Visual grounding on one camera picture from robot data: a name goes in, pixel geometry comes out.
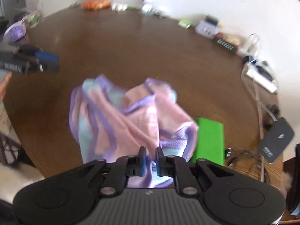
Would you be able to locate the pink blue mesh garment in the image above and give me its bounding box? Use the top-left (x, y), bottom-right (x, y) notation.
top-left (69, 75), bottom-right (198, 188)

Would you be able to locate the person left hand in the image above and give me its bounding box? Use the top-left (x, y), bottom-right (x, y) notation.
top-left (0, 72), bottom-right (12, 100)

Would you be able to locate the purple tissue box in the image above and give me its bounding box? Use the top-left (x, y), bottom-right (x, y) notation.
top-left (3, 20), bottom-right (26, 44)

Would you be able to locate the green storage pouch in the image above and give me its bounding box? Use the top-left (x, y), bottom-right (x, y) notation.
top-left (190, 117), bottom-right (225, 166)

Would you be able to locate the plastic box of oranges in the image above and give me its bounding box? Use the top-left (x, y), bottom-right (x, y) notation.
top-left (81, 0), bottom-right (111, 10)

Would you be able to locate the white small plug device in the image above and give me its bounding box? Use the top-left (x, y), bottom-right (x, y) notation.
top-left (111, 3), bottom-right (128, 12)

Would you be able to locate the white power strip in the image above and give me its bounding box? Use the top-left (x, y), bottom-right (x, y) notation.
top-left (245, 64), bottom-right (278, 94)

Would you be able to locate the red green tea box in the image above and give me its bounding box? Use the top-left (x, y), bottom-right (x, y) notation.
top-left (213, 35), bottom-right (238, 54)

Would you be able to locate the grey cartoon tin box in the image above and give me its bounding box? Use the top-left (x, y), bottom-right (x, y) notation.
top-left (195, 20), bottom-right (220, 39)

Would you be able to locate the beige dental mould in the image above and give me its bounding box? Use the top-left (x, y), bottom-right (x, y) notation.
top-left (223, 34), bottom-right (241, 46)

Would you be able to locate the white usb charger pair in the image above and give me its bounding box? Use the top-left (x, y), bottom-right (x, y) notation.
top-left (238, 34), bottom-right (260, 56)

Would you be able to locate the green tissue pack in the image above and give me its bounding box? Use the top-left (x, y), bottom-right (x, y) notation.
top-left (178, 19), bottom-right (192, 29)

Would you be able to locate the black charger block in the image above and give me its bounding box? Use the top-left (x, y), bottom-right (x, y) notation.
top-left (205, 15), bottom-right (219, 26)

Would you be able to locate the white charging cable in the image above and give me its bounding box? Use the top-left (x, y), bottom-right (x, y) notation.
top-left (241, 33), bottom-right (280, 183)

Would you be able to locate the white robot figurine camera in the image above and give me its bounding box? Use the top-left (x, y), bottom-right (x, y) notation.
top-left (140, 0), bottom-right (154, 15)

